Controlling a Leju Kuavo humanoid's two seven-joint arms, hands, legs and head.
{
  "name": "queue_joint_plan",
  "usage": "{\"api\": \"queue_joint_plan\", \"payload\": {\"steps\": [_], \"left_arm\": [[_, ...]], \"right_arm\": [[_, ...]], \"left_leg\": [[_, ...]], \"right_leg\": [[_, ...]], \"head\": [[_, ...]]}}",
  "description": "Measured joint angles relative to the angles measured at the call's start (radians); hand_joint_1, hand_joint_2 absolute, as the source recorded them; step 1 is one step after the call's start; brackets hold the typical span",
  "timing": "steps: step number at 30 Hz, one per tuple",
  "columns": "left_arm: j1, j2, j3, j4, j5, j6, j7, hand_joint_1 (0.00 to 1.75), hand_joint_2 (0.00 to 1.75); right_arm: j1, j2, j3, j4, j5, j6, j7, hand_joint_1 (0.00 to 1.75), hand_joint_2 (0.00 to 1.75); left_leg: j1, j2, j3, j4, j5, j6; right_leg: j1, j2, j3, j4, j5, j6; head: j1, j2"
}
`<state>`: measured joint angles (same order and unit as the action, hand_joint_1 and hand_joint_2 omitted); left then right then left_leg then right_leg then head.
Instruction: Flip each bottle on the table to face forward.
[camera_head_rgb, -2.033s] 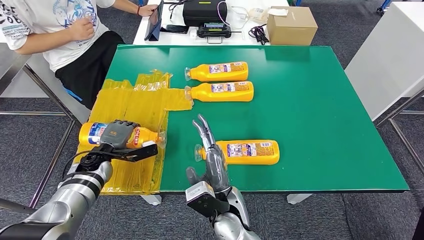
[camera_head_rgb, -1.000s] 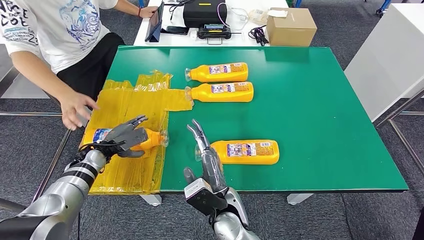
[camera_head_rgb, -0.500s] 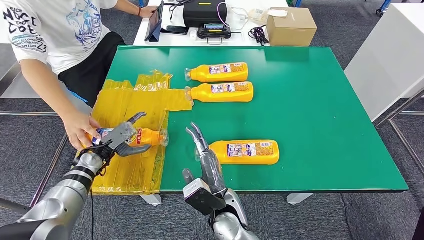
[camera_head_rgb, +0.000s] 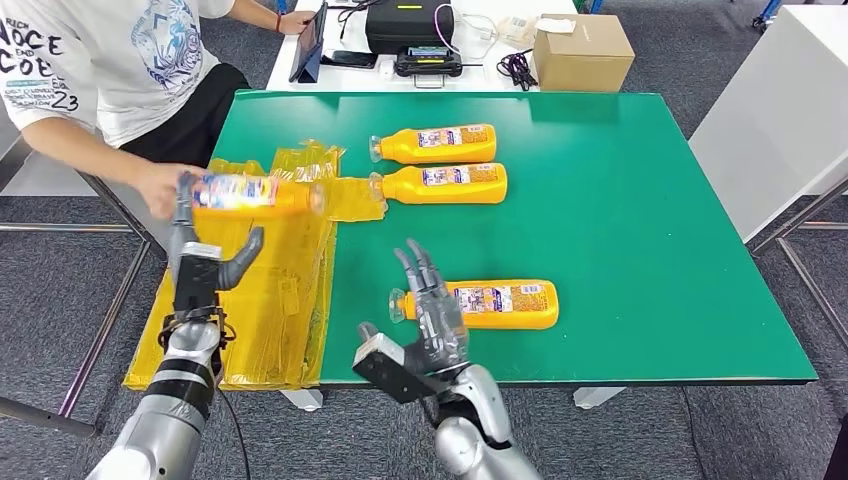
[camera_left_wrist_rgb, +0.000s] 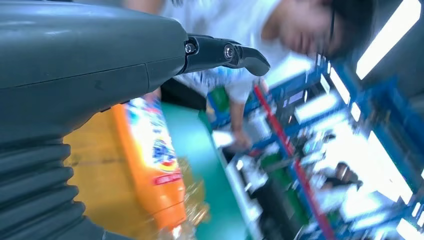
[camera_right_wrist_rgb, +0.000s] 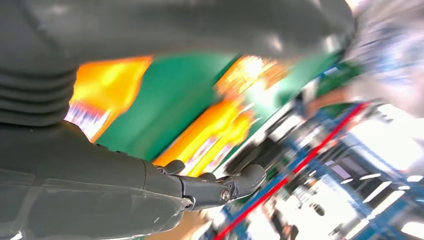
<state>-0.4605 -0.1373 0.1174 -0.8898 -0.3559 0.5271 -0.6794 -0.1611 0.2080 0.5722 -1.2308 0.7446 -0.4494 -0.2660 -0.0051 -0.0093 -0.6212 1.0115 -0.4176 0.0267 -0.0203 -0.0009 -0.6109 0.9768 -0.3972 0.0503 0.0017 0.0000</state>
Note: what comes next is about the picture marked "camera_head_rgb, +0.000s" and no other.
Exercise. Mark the person's left forearm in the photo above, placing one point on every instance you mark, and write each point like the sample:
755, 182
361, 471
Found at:
255, 13

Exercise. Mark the black carrying case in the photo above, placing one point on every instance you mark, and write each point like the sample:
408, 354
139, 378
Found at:
411, 30

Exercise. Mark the steel frame table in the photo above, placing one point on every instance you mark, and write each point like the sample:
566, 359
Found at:
40, 415

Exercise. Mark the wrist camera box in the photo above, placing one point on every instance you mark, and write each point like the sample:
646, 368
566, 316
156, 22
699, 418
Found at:
391, 374
195, 281

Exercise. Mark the person's right forearm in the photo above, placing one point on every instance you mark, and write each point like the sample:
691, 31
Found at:
79, 156

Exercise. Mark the dark tablet in case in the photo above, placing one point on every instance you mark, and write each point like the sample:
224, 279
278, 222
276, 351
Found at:
308, 46

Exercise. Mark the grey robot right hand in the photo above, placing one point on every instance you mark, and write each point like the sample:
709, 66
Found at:
440, 331

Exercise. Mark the orange detergent bottle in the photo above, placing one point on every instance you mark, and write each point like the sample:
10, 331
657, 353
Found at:
437, 154
252, 199
444, 193
510, 314

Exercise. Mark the person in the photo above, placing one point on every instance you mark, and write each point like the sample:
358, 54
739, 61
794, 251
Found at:
119, 79

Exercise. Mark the small white earbud case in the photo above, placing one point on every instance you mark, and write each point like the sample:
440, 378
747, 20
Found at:
387, 65

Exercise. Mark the black smartphone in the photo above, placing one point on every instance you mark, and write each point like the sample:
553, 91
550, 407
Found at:
350, 58

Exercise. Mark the white table with metal legs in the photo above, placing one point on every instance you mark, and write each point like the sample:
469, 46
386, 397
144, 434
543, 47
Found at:
762, 132

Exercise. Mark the blue wheeled base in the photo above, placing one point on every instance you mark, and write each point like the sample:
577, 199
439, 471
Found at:
768, 10

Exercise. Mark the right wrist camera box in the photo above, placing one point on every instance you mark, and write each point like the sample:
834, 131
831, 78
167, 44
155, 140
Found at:
391, 374

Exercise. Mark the person's right hand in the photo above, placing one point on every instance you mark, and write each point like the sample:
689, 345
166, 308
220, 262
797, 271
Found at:
159, 189

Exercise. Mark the white paper sheet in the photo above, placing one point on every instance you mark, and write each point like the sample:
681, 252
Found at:
555, 25

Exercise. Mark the brown cardboard box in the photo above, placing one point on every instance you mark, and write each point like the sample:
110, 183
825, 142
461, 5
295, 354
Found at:
583, 60

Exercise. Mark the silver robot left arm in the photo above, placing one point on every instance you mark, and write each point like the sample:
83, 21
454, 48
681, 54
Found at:
166, 424

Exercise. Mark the person's left hand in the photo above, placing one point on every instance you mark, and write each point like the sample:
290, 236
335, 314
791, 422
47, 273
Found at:
297, 23

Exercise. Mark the black handheld controller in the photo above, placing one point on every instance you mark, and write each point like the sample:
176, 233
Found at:
427, 65

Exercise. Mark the white table foot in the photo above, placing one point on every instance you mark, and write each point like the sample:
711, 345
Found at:
596, 397
303, 399

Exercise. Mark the yellow taped cardboard mat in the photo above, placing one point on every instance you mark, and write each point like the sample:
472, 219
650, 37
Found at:
278, 298

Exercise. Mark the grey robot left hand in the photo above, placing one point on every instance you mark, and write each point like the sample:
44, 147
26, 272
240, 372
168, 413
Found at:
238, 265

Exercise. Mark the plastic bag with adapter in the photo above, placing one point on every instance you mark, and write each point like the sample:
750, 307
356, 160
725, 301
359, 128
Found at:
517, 30

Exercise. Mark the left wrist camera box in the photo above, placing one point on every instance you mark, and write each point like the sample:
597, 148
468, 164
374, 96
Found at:
195, 281

